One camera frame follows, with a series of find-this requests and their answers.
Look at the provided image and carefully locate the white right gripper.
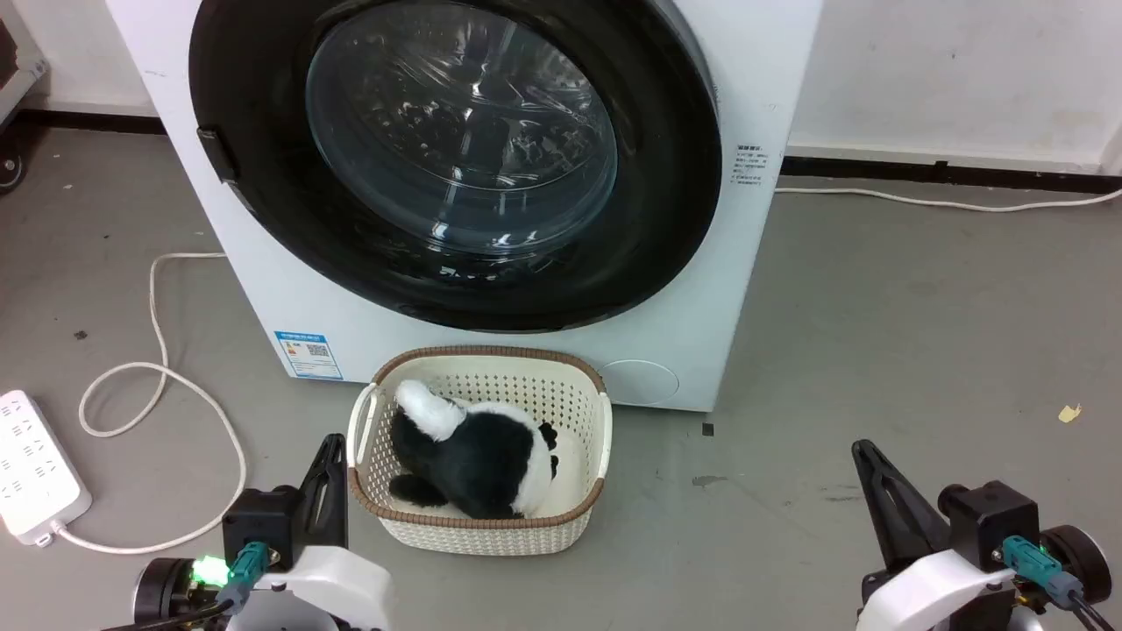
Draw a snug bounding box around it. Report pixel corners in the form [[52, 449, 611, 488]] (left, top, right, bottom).
[[852, 440, 1022, 631]]

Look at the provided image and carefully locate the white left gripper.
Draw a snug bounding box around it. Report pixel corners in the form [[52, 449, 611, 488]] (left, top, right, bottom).
[[230, 434, 393, 631]]

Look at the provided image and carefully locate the black round washer door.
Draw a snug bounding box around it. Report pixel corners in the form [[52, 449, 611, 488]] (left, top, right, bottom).
[[188, 0, 724, 334]]

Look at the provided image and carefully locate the white front-load washing machine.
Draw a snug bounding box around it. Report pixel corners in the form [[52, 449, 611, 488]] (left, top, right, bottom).
[[105, 0, 826, 414]]

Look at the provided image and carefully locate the blue energy label sticker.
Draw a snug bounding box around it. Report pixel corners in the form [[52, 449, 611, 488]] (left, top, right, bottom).
[[273, 330, 344, 381]]

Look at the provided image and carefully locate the black and white panda plush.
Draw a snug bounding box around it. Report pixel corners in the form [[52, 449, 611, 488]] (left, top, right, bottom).
[[387, 379, 560, 521]]

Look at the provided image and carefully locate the cream perforated laundry basket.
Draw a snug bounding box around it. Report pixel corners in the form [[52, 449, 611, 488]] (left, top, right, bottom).
[[346, 345, 613, 557]]

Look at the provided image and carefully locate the white power strip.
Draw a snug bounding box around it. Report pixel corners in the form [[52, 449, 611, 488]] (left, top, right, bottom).
[[0, 390, 93, 547]]

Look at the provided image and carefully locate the small text label sticker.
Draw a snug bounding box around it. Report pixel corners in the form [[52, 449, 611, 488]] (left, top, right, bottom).
[[735, 145, 770, 188]]

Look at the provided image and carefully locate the grey wheeled cart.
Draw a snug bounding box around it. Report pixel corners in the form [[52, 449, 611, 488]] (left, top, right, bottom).
[[0, 16, 49, 191]]

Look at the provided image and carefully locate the teal plug left gripper cable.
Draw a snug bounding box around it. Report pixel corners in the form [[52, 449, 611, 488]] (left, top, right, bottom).
[[103, 541, 271, 631]]

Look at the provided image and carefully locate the teal plug gripper cable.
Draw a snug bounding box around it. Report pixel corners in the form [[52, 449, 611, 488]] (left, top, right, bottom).
[[103, 541, 271, 631], [999, 535, 1116, 631]]

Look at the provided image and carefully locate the teal plug right gripper cable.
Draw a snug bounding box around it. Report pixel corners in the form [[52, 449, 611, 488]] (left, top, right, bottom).
[[999, 535, 1116, 631]]

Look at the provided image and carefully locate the white power strip cable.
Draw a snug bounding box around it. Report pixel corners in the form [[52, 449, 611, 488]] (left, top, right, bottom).
[[51, 252, 249, 555]]

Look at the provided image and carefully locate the white cable along wall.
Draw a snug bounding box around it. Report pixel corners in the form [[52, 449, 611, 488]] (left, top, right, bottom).
[[774, 186, 1122, 214]]

